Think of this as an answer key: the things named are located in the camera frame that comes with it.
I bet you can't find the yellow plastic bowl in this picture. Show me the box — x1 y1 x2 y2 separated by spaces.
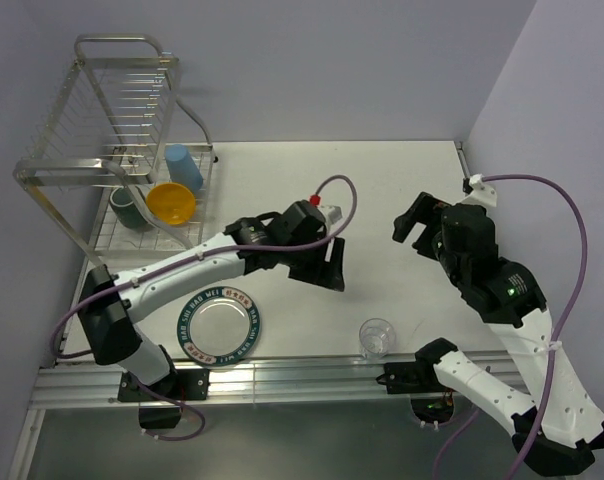
146 182 196 226

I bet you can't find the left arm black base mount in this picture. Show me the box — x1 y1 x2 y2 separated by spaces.
117 369 210 442

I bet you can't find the blue plastic cup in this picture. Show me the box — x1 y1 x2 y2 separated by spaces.
165 144 204 194

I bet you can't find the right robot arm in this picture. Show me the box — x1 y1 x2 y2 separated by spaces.
376 192 604 477

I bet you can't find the dark grey mug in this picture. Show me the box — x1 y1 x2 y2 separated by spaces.
109 187 151 231

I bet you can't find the white plate green rim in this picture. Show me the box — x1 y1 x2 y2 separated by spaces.
176 286 261 368

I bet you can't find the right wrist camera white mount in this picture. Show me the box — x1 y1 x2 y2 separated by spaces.
460 174 497 208

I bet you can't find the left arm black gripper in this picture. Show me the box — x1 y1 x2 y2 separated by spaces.
281 233 344 291

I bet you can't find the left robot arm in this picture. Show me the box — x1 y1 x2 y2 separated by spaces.
78 200 342 399

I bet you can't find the metal dish rack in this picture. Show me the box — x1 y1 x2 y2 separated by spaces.
13 33 218 264

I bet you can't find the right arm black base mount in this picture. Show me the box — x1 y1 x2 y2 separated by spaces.
375 361 472 431

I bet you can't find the aluminium table edge rail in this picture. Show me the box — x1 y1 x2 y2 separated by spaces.
28 354 414 410

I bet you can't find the clear glass cup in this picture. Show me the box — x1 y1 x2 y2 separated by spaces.
358 318 396 360

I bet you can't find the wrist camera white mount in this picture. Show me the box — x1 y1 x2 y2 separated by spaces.
309 194 343 230
460 174 497 208

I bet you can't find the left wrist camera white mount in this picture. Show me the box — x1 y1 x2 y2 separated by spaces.
309 194 343 230

